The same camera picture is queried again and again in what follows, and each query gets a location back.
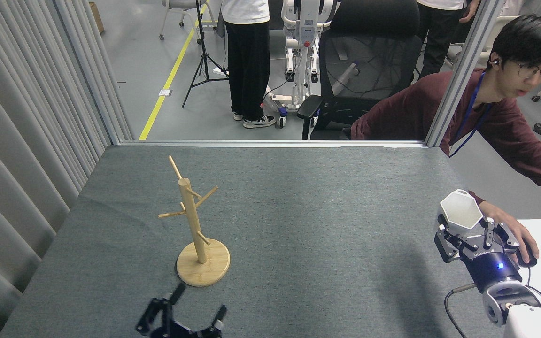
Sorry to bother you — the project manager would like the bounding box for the grey pleated curtain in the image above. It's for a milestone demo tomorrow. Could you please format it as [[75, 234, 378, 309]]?
[[0, 0, 111, 338]]

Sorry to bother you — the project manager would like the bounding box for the cardboard box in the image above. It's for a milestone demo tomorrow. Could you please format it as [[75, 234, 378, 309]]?
[[88, 2, 105, 34]]

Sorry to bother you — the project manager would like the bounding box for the black computer mouse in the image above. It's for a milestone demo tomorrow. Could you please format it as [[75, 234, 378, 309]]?
[[516, 239, 538, 269]]

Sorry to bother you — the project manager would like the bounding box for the black office chair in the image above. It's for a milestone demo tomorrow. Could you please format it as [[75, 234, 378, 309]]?
[[297, 0, 422, 140]]

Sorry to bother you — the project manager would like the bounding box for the seated person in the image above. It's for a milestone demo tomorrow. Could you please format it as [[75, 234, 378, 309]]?
[[350, 14, 541, 245]]

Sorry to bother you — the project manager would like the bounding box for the white stand on wheels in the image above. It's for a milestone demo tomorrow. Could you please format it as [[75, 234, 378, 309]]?
[[263, 0, 338, 127]]

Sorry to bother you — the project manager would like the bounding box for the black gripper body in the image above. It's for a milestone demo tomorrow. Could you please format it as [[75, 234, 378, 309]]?
[[158, 322, 206, 338], [461, 243, 523, 292]]

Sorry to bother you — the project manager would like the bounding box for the wooden cup rack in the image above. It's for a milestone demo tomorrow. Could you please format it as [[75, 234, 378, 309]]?
[[158, 155, 231, 287]]

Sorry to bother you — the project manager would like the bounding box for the white hexagonal cup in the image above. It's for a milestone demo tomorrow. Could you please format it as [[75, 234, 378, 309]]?
[[440, 189, 484, 230]]

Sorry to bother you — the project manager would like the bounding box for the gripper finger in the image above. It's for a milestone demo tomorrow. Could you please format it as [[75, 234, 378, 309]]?
[[135, 283, 186, 335], [202, 305, 228, 338], [435, 214, 471, 263], [479, 217, 520, 254]]

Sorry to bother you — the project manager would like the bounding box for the standing person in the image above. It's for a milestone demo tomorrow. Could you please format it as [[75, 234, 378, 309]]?
[[220, 0, 277, 129], [415, 0, 480, 78]]

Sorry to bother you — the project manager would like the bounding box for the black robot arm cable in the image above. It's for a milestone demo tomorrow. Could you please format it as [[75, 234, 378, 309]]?
[[444, 283, 478, 338]]

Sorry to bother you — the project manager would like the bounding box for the black tripod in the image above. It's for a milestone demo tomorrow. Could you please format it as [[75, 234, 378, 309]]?
[[182, 0, 230, 108]]

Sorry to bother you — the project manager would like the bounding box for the person's right hand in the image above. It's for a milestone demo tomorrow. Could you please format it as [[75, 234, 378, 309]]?
[[479, 201, 540, 266]]

